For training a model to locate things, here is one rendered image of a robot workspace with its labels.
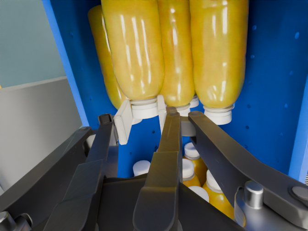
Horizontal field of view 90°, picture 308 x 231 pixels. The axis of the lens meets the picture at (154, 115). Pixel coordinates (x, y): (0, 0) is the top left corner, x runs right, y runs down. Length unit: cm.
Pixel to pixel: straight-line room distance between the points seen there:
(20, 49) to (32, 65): 14
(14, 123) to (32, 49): 98
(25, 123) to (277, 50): 74
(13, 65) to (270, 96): 168
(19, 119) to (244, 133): 70
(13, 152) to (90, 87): 48
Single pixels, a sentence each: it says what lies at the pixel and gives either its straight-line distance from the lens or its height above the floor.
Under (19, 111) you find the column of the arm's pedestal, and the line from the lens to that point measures 72.
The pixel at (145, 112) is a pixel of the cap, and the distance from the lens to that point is 20.
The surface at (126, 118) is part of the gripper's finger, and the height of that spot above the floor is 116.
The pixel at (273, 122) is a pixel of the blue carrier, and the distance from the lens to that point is 30.
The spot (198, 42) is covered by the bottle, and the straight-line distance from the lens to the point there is 21.
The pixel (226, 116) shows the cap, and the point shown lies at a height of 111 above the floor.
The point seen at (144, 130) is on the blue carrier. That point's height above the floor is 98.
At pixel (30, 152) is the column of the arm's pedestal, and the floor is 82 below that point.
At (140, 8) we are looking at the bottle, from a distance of 19.
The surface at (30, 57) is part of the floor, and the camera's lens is 163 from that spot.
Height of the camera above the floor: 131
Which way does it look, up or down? 70 degrees down
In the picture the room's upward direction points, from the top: 177 degrees clockwise
